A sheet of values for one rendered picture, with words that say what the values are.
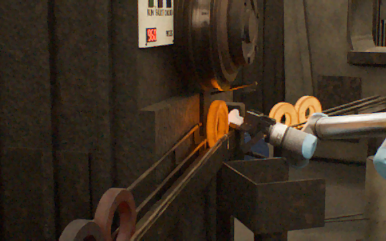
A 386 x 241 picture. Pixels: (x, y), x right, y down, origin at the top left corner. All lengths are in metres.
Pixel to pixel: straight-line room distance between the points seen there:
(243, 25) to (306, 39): 2.78
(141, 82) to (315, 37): 3.18
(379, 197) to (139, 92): 1.38
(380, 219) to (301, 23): 2.39
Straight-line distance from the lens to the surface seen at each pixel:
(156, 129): 1.91
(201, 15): 2.09
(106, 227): 1.45
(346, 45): 4.90
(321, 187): 1.74
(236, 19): 2.15
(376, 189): 2.91
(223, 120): 2.39
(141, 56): 1.93
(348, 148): 4.99
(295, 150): 2.39
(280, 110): 2.69
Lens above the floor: 1.16
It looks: 8 degrees down
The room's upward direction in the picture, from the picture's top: straight up
